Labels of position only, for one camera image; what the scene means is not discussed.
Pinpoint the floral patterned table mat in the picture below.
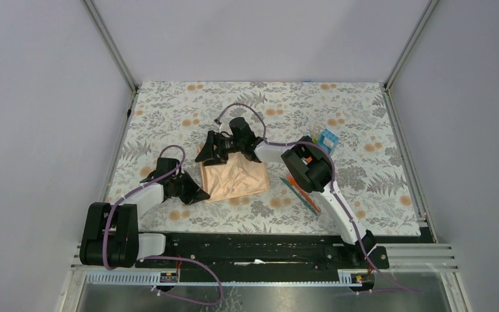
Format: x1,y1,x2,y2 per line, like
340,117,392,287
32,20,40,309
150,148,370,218
107,82,420,236

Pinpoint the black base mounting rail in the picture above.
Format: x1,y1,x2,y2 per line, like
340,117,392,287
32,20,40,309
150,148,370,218
135,232,389,283

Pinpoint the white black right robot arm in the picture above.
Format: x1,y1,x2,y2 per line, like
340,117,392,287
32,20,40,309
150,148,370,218
195,117,377,268

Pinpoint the aluminium frame post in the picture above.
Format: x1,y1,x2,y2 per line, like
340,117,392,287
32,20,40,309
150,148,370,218
385,0,442,90
81,0,140,92

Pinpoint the right aluminium frame post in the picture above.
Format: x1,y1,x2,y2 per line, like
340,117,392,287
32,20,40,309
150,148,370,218
385,0,442,90

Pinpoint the colourful toy brick pile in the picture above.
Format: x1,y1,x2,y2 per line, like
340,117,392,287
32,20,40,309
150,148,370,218
309,123,339,159

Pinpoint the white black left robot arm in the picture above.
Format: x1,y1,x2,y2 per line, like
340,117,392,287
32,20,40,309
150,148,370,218
79,157,210,268

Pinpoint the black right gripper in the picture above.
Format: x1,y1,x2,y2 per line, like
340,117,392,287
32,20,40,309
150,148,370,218
195,131,244,167

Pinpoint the left aluminium frame post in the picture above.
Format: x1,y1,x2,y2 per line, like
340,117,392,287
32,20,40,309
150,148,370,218
81,0,140,92

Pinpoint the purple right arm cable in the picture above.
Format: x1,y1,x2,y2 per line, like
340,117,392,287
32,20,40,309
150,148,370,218
213,102,425,296

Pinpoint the peach satin napkin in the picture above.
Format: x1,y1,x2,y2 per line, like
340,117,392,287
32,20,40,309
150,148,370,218
199,152,270,203

